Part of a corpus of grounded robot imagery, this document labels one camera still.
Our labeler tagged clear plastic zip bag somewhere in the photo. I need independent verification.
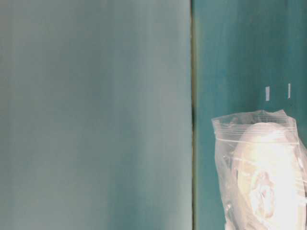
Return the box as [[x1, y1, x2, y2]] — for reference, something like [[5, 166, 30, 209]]
[[212, 110, 307, 230]]

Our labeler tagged white component tape reel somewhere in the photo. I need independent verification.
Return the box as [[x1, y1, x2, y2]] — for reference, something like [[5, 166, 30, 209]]
[[232, 123, 307, 230]]

